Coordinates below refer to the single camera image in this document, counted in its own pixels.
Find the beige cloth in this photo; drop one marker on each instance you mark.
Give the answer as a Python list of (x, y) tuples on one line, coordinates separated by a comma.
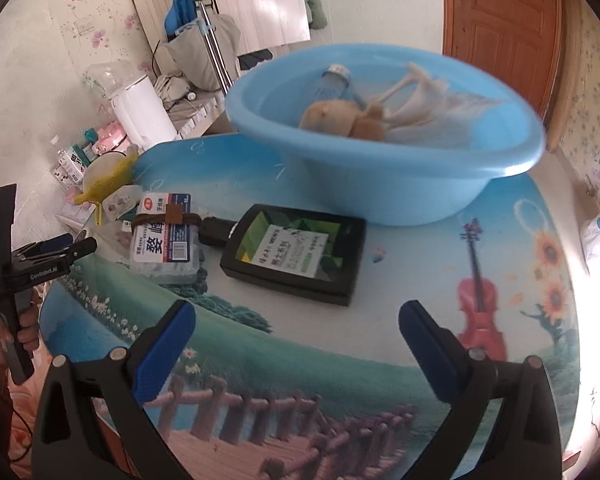
[(172, 90)]

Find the light wooden wardrobe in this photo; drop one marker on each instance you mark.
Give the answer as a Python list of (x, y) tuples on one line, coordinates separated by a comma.
[(260, 5)]

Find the white electric kettle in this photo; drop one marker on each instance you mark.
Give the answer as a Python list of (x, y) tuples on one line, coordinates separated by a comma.
[(145, 115)]

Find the wall socket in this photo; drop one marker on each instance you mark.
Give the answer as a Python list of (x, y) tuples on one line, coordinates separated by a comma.
[(83, 27)]

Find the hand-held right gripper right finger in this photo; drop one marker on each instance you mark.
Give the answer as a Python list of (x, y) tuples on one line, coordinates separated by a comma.
[(430, 355)]

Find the crumpled clear plastic bottle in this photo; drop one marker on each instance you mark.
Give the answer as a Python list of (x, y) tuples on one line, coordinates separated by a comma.
[(107, 77)]

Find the small black object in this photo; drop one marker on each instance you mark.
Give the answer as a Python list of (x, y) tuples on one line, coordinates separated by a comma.
[(217, 232)]

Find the labelled clear bottle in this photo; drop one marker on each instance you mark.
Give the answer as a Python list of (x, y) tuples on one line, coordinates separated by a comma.
[(70, 162)]

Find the person's left hand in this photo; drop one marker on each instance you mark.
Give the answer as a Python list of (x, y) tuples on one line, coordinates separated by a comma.
[(29, 330)]

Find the floral mattress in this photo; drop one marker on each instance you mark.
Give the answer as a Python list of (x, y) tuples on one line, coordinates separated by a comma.
[(595, 110)]

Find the grey tote bag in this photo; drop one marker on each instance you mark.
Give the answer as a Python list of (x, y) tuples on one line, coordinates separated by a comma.
[(190, 60)]

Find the small plastic bottle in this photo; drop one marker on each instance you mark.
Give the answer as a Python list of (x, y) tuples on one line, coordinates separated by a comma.
[(332, 87)]

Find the printed desktop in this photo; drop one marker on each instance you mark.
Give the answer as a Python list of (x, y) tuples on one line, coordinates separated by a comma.
[(330, 360)]

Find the black case with green label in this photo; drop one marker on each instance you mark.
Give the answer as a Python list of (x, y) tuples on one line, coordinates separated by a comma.
[(290, 250)]

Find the white packet with brown band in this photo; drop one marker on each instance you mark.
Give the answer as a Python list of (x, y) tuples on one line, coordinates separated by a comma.
[(160, 245)]

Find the pink jar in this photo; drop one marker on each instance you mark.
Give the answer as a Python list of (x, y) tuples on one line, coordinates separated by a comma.
[(111, 137)]

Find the bag of enoki mushrooms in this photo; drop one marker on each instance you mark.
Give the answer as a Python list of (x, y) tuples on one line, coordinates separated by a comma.
[(415, 105)]

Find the dark hanging cloth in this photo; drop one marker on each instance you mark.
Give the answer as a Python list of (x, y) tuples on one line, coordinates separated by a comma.
[(255, 60)]

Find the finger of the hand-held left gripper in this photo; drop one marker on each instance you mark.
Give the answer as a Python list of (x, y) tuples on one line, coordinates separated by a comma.
[(55, 243), (82, 250)]

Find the potato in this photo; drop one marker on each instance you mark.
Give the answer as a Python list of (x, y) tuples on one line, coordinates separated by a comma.
[(325, 117)]

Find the blue plastic basin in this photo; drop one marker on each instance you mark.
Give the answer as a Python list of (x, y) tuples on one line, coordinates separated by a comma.
[(380, 185)]

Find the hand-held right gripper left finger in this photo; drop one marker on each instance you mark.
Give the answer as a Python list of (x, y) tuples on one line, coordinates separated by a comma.
[(162, 360)]

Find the yellow knitted pouch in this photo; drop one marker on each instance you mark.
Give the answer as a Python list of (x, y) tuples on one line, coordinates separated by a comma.
[(120, 170)]

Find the brown wooden door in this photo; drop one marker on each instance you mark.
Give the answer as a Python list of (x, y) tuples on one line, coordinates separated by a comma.
[(500, 20)]

